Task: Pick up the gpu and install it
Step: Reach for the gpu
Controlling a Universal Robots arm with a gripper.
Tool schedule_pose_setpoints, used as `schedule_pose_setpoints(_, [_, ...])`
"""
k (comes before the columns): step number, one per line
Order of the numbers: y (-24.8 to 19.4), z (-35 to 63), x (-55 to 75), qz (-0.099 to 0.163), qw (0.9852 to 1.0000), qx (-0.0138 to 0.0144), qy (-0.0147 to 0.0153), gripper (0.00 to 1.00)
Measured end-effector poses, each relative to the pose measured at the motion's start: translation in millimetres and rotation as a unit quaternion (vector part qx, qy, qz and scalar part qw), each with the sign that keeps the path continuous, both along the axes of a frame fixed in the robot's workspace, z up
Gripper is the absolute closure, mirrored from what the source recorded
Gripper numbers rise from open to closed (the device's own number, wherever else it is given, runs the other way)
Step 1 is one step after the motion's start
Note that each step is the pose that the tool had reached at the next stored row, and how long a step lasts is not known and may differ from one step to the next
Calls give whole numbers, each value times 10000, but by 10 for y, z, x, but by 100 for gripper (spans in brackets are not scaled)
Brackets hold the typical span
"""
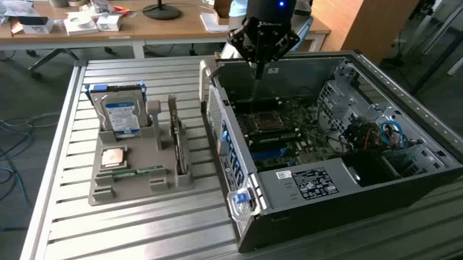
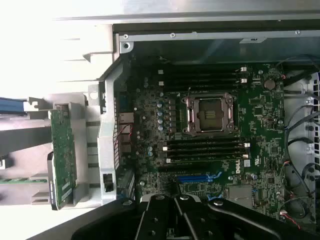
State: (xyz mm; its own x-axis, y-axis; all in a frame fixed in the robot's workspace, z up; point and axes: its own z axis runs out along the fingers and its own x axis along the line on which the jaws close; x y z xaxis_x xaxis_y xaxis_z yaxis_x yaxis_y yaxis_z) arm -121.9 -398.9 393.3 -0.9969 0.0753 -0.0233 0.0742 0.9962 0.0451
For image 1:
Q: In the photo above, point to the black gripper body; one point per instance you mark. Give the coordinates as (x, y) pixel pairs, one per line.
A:
(270, 13)

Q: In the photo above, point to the black Nvidia graphics card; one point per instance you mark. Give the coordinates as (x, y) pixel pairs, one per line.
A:
(179, 151)

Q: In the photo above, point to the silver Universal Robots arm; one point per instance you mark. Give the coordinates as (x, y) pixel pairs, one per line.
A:
(236, 7)

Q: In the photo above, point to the white paper stack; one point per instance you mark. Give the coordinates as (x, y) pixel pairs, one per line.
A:
(211, 23)

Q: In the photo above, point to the white label sticker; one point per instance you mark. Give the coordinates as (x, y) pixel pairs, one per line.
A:
(272, 70)

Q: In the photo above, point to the brown cardboard box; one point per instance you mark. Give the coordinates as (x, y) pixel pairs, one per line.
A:
(221, 8)

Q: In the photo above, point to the black round stand base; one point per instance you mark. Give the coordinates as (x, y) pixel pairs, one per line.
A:
(161, 12)

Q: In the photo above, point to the wooden cabinet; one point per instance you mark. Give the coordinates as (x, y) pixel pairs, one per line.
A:
(376, 27)

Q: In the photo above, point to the metal CPU socket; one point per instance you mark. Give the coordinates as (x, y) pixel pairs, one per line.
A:
(268, 122)

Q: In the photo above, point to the black RAM slot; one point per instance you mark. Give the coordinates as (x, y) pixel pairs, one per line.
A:
(271, 135)
(275, 144)

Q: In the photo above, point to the small white labelled box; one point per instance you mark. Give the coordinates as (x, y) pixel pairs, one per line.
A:
(108, 23)

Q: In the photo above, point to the green motherboard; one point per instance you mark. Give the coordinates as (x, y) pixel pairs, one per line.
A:
(312, 146)

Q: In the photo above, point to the hard disk with blue caddy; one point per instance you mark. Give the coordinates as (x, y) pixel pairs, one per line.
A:
(119, 113)

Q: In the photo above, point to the blue expansion slot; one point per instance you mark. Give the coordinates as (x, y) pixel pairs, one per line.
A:
(267, 156)

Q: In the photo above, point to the white box with tape roll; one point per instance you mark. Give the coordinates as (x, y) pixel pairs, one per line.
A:
(80, 24)

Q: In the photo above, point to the white table leg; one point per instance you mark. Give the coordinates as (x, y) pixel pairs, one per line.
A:
(456, 66)

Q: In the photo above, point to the grey plastic parts rack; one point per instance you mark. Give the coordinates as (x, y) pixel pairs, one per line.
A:
(144, 162)

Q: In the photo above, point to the green RAM stick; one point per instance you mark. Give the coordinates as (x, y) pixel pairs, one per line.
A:
(144, 171)

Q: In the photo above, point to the silver power supply unit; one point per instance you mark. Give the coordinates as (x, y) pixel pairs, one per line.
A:
(282, 189)

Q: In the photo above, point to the black desk leg with casters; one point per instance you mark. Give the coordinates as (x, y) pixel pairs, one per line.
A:
(40, 61)

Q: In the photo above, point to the CPU with metal lid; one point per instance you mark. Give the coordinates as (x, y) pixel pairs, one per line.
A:
(112, 158)

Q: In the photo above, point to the silver disk bay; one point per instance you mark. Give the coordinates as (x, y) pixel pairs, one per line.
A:
(415, 159)

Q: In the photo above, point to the white box with black lid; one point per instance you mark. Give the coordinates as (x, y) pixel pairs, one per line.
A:
(36, 27)

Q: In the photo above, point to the blue case latch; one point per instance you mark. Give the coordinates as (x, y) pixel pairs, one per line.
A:
(241, 197)

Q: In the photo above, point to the clear plastic bag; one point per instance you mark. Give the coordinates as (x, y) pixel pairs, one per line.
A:
(16, 6)

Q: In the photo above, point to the open black PC case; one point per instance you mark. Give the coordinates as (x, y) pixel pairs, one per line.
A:
(326, 222)

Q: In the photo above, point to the wooden desk with white frame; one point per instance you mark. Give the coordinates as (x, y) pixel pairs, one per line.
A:
(57, 38)

